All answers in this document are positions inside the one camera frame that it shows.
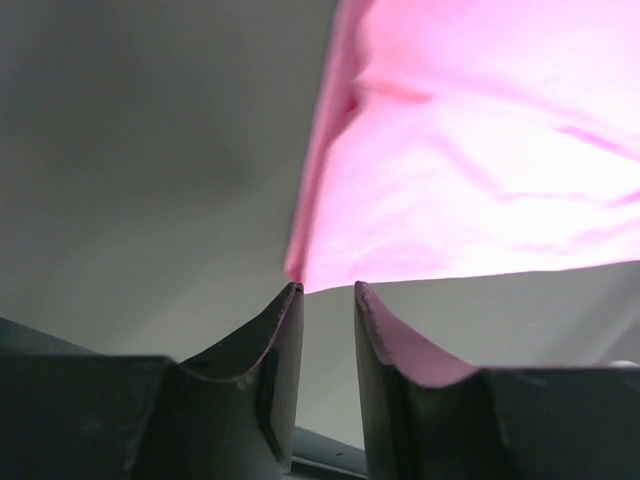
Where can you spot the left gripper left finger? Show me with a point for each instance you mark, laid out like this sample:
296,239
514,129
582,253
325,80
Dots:
232,407

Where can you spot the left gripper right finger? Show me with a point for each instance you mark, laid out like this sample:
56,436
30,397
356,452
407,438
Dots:
413,416

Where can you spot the pink t shirt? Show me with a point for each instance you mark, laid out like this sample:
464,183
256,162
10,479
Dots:
456,139

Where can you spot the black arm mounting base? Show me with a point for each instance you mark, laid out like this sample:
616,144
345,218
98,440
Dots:
314,456

